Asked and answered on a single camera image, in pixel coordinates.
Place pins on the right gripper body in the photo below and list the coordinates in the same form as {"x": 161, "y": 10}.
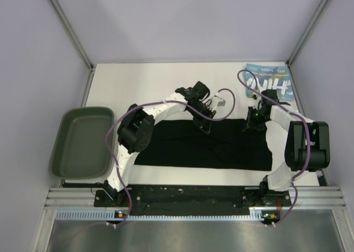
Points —
{"x": 256, "y": 121}

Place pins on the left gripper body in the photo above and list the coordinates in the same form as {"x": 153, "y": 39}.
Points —
{"x": 204, "y": 109}

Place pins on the black t-shirt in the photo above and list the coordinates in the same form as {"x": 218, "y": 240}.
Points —
{"x": 229, "y": 145}

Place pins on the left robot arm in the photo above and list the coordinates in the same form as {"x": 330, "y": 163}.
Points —
{"x": 132, "y": 133}

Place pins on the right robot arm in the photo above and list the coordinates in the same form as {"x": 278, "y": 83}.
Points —
{"x": 307, "y": 147}

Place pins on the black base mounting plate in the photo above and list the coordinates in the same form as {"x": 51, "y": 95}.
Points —
{"x": 190, "y": 200}

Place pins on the dark green plastic bin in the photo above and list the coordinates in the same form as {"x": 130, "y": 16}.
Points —
{"x": 80, "y": 150}

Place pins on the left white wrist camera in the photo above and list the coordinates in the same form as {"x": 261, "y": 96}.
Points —
{"x": 217, "y": 101}

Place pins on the left aluminium frame post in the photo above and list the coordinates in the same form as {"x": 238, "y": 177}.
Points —
{"x": 71, "y": 33}

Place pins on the aluminium frame post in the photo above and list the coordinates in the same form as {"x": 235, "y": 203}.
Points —
{"x": 71, "y": 33}
{"x": 308, "y": 30}

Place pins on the right aluminium frame post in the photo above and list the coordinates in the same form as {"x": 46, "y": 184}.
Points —
{"x": 308, "y": 30}

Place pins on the light blue slotted cable duct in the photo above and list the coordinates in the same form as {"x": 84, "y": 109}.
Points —
{"x": 117, "y": 216}

